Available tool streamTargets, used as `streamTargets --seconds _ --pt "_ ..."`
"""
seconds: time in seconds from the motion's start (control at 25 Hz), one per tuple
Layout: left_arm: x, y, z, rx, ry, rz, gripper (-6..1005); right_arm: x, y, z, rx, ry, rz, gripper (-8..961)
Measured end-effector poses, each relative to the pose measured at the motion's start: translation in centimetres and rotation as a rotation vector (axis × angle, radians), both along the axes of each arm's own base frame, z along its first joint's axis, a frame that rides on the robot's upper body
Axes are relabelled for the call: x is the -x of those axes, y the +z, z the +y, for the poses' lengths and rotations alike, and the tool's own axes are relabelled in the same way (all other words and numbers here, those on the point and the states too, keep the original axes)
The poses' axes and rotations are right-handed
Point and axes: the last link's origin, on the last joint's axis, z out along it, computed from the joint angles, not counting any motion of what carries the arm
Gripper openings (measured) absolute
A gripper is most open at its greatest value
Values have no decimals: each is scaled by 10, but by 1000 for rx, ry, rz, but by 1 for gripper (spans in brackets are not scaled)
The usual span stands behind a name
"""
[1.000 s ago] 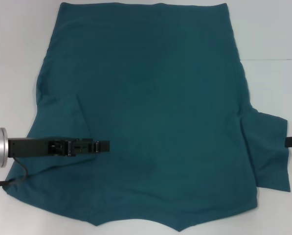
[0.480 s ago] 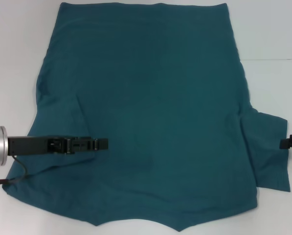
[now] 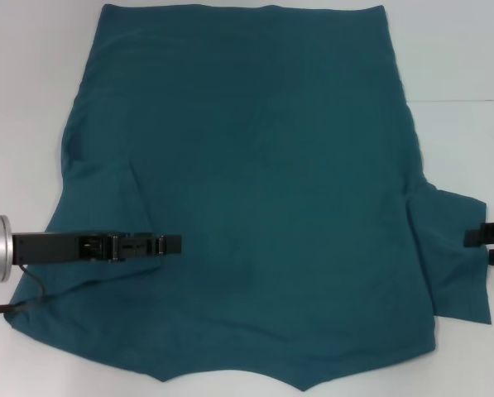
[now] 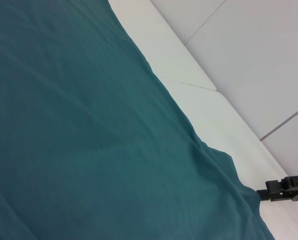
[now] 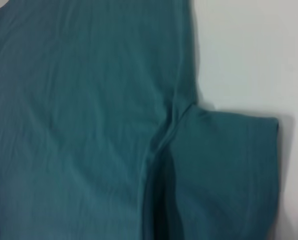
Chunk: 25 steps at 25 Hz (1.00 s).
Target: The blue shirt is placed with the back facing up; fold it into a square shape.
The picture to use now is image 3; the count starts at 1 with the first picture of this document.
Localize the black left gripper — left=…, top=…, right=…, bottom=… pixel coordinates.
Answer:
left=11, top=232, right=183, bottom=266

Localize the teal blue shirt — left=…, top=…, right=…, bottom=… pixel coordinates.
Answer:
left=5, top=3, right=493, bottom=392

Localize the left arm dark cable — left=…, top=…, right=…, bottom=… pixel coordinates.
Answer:
left=0, top=263, right=46, bottom=318

